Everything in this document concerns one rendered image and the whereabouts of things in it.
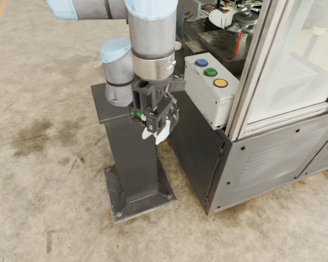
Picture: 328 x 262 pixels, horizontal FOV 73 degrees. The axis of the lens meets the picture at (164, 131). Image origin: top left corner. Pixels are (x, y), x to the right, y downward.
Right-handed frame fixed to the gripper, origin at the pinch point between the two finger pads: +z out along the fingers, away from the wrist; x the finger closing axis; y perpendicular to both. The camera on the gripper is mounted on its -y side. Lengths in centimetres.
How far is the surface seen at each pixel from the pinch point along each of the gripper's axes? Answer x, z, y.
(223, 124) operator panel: 10.0, 16.0, -28.5
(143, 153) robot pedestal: -22, 45, -21
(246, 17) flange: 0, -5, -77
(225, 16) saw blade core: -10, -4, -77
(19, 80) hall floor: -211, 91, -64
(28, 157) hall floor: -117, 91, -2
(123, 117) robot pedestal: -25.7, 17.2, -14.3
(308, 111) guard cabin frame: 36, 13, -47
